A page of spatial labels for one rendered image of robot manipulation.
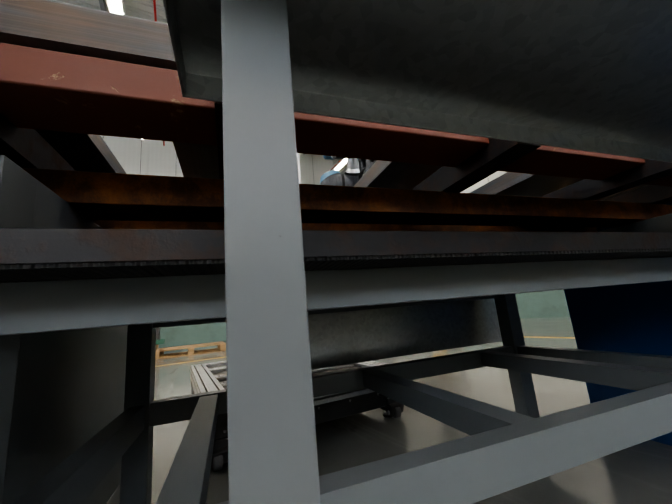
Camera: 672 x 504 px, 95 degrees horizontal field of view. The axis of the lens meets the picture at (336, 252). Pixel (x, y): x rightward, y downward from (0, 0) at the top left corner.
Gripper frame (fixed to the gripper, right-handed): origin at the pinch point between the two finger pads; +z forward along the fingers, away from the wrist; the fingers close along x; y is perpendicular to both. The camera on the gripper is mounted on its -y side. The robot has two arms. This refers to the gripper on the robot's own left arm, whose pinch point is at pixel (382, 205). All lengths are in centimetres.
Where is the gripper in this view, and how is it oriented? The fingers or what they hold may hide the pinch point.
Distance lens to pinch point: 120.1
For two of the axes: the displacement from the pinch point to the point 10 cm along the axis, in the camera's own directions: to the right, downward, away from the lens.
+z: 0.9, 9.8, -2.0
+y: -9.4, 0.2, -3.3
